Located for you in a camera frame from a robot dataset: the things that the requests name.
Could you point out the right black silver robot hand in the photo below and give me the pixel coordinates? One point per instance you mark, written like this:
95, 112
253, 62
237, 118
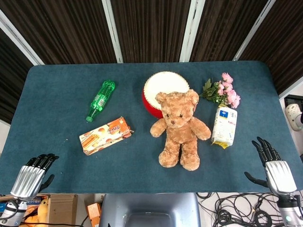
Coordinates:
280, 177

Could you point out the green plastic bottle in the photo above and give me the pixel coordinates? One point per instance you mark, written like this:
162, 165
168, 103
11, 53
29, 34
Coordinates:
101, 99

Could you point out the tan plush teddy bear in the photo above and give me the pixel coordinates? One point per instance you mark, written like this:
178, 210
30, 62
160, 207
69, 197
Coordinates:
180, 132

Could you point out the yellow plush toy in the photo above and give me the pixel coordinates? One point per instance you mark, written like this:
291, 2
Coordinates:
41, 212

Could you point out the white snack packet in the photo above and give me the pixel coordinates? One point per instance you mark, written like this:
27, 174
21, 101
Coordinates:
225, 127

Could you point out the blue table cloth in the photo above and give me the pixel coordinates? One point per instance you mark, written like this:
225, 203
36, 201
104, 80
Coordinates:
59, 106

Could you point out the brown cardboard box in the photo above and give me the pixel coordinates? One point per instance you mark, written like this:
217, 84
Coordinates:
62, 210

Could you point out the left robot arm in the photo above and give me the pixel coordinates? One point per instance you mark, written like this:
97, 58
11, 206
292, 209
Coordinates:
13, 211

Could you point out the red drum with white head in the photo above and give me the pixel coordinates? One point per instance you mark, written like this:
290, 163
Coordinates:
163, 82

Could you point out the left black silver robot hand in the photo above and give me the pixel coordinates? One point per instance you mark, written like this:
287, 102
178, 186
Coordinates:
27, 182

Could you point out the white partition frame post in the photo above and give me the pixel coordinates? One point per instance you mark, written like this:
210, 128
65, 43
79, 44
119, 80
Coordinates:
21, 40
191, 30
292, 86
112, 30
254, 30

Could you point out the orange biscuit box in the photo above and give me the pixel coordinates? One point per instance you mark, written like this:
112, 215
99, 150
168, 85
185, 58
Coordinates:
104, 137

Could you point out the pink artificial flower bouquet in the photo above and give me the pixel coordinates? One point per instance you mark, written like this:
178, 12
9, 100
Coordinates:
225, 93

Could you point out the small orange box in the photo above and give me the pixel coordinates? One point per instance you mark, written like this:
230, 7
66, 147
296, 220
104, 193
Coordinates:
94, 212

